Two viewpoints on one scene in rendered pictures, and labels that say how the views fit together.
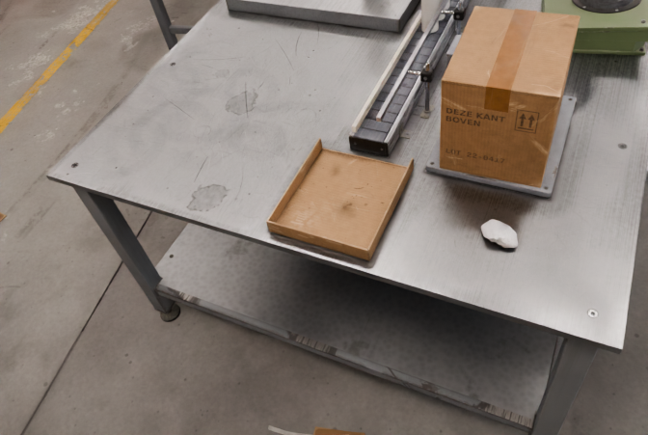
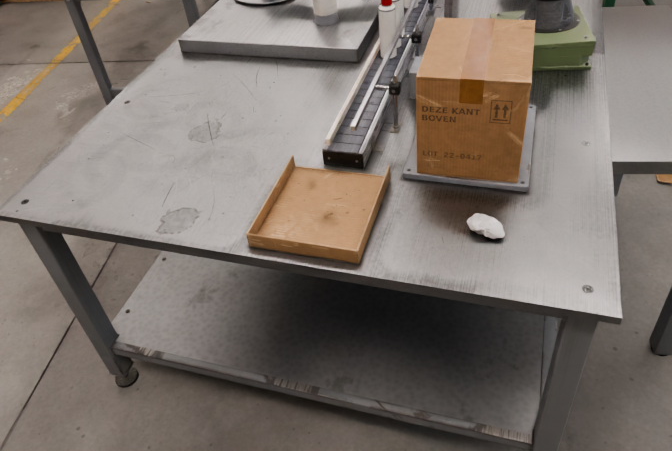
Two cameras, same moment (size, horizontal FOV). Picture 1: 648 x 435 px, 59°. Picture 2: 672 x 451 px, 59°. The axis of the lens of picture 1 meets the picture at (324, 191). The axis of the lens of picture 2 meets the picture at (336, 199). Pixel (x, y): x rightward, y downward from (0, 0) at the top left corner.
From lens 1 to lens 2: 0.21 m
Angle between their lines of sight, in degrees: 11
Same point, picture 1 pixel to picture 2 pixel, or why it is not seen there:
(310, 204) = (290, 217)
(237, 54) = (195, 89)
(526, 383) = (519, 399)
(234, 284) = (201, 333)
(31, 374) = not seen: outside the picture
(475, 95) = (450, 88)
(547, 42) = (509, 41)
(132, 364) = (85, 437)
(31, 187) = not seen: outside the picture
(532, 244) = (518, 233)
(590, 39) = (540, 56)
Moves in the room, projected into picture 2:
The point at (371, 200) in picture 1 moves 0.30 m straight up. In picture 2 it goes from (352, 208) to (341, 99)
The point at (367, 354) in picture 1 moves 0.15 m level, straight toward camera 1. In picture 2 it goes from (353, 389) to (367, 436)
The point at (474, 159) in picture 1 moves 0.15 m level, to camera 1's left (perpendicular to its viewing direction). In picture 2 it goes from (452, 159) to (392, 174)
